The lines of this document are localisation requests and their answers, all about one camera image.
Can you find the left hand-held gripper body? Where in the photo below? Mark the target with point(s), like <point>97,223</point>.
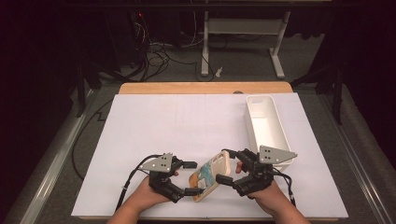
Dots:
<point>160,165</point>

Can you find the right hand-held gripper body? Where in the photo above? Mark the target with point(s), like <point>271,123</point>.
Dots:
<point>258,177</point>

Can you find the cream painted phone case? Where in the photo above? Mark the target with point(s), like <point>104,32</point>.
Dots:
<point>214,169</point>

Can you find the white plastic bin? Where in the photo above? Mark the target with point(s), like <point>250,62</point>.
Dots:
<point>267,127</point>

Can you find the person's right hand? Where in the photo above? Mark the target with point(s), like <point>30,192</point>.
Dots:
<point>274,199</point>

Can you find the person's left hand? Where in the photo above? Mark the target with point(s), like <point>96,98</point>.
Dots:
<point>146,196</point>

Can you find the white table sheet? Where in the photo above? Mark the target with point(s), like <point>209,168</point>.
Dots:
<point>174,124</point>

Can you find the small white floor object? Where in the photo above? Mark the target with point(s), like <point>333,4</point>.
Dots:
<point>219,72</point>

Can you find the black stand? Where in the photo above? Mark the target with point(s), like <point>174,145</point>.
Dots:
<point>337,96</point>
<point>81,90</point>

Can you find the white metal stand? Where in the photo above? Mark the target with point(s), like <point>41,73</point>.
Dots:
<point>205,46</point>

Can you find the metal floor rail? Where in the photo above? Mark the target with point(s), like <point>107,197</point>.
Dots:
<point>355,161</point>
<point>59,155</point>

